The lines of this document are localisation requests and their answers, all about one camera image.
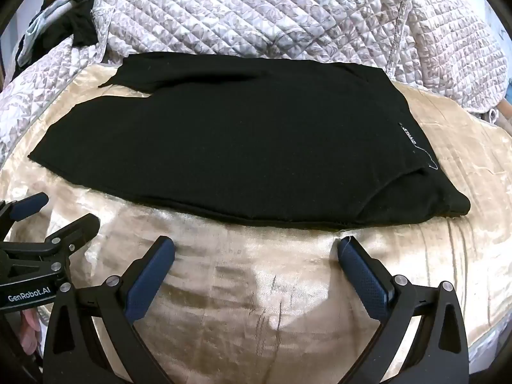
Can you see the person's left hand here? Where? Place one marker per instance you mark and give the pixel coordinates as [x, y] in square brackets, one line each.
[30, 332]

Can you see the light blue cloth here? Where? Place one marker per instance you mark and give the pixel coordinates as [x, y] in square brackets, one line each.
[40, 24]

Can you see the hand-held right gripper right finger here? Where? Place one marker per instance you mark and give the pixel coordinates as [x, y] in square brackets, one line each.
[360, 276]

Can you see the gold satin blanket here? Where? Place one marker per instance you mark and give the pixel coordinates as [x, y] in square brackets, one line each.
[260, 288]

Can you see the dark cloth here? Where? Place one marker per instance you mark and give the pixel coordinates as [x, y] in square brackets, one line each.
[82, 24]

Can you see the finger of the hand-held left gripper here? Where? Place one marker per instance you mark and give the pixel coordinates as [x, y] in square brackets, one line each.
[28, 207]
[82, 228]

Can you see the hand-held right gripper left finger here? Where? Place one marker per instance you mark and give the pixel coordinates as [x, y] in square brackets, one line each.
[152, 276]

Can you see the black pants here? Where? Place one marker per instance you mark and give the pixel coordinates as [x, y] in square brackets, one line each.
[240, 136]

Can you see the floral quilted blanket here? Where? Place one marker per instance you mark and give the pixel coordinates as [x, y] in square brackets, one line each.
[240, 16]

